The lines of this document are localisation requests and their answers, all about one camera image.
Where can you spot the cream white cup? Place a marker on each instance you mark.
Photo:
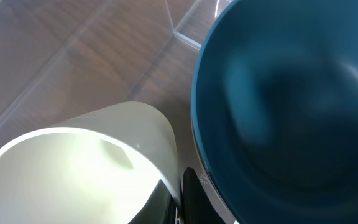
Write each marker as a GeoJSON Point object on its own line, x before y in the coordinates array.
{"type": "Point", "coordinates": [100, 167]}

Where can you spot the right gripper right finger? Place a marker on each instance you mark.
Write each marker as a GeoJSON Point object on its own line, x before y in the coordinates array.
{"type": "Point", "coordinates": [197, 208]}

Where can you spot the dark blue bowl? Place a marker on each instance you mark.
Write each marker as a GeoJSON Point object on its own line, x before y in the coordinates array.
{"type": "Point", "coordinates": [274, 109]}

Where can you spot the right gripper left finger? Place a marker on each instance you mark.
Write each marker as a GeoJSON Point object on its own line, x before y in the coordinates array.
{"type": "Point", "coordinates": [159, 209]}

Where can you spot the clear plastic storage bin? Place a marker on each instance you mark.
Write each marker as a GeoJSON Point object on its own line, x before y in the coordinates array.
{"type": "Point", "coordinates": [63, 58]}

